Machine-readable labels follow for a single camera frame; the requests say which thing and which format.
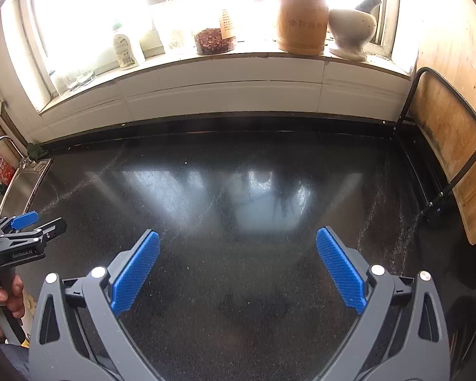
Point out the dark green rag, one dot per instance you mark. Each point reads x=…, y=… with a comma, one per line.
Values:
x=35, y=151

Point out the black metal rack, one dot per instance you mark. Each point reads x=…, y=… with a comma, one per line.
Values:
x=407, y=99

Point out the red label bottle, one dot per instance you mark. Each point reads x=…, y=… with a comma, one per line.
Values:
x=4, y=168

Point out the white stone mortar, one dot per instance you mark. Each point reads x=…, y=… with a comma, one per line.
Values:
x=349, y=27

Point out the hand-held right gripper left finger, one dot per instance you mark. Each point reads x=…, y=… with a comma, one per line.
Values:
x=137, y=272

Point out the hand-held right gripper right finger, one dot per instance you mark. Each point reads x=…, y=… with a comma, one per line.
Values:
x=341, y=272

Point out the grey pestle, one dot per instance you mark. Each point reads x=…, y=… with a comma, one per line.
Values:
x=371, y=0

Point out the white plastic bottle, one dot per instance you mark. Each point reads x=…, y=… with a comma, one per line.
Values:
x=127, y=49

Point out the person's left hand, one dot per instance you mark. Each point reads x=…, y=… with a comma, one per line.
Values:
x=16, y=295

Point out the steel sink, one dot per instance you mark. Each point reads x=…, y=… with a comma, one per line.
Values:
x=18, y=190

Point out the wooden utensil holder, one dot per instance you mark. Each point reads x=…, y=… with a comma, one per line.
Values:
x=301, y=20

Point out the wooden cutting board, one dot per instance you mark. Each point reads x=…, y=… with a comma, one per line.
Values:
x=440, y=119

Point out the jar of red spice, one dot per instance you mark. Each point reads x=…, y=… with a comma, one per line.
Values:
x=214, y=41

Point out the clear plastic container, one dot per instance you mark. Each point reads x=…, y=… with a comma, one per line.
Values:
x=174, y=27

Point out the white wall pipe fitting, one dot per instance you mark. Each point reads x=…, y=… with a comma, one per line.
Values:
x=0, y=103

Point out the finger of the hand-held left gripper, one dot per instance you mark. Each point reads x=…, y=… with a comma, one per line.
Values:
x=25, y=220
x=53, y=228

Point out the chrome faucet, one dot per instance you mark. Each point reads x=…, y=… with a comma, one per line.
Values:
x=2, y=139

